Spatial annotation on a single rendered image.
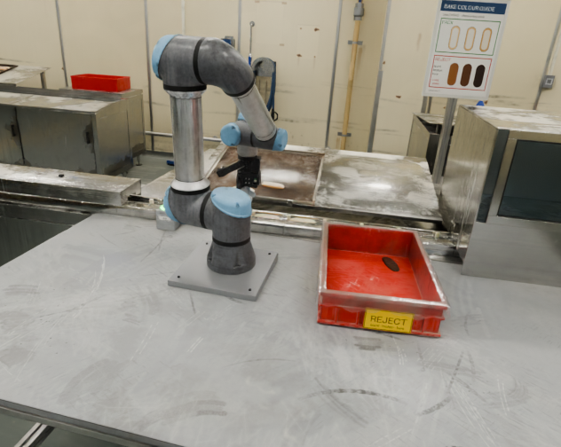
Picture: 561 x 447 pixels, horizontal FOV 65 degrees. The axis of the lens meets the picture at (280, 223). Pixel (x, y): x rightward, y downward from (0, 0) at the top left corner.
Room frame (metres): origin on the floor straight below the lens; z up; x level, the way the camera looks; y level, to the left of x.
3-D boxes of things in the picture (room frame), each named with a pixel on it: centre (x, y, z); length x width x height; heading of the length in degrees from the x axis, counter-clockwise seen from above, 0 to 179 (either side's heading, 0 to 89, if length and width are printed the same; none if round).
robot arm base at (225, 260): (1.22, 0.15, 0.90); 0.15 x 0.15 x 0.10
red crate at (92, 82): (4.95, 2.03, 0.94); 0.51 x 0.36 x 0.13; 86
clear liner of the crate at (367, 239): (1.18, -0.29, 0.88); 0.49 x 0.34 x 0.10; 175
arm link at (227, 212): (1.22, 0.15, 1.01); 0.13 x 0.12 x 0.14; 70
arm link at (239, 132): (1.51, 0.16, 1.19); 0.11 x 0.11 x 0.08; 70
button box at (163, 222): (1.52, 0.42, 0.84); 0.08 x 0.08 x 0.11; 82
